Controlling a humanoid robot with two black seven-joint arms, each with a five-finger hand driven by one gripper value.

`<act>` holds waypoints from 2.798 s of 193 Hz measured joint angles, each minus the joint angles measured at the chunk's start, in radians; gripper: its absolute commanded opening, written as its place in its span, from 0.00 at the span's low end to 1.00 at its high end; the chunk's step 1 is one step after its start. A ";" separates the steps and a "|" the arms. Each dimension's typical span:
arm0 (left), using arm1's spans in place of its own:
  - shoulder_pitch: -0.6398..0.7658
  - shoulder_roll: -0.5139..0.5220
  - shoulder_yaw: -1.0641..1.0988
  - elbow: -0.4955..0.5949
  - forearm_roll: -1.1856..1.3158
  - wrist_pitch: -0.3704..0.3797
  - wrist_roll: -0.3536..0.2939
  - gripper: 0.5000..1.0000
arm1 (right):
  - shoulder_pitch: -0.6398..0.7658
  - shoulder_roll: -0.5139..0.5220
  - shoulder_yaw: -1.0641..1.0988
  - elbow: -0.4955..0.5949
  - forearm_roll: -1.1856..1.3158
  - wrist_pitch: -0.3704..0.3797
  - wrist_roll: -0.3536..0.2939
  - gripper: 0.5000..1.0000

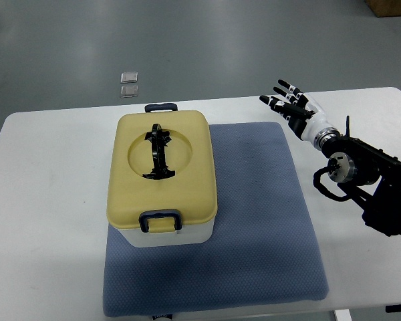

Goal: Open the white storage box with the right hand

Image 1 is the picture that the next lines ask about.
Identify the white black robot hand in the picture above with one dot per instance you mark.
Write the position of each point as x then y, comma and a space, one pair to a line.
304, 115

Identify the yellow box lid black handle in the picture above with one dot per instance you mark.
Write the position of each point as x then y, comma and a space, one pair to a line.
162, 174

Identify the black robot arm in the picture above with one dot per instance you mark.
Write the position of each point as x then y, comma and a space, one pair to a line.
366, 175

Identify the brown cardboard box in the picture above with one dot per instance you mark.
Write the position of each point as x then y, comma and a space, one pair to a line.
385, 8

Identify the white storage box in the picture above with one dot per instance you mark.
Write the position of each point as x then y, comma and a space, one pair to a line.
189, 234

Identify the blue quilted mat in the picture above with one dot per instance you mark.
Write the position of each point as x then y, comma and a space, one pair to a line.
263, 249

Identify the lower silver floor plate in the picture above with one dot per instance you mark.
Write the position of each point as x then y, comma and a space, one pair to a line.
129, 91

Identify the silver floor plate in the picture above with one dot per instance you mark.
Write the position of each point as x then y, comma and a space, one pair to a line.
128, 77
129, 91

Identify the upper silver floor plate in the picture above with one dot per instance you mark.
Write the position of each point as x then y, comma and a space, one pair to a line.
128, 77

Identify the black table control panel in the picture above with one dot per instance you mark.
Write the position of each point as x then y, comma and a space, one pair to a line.
393, 308

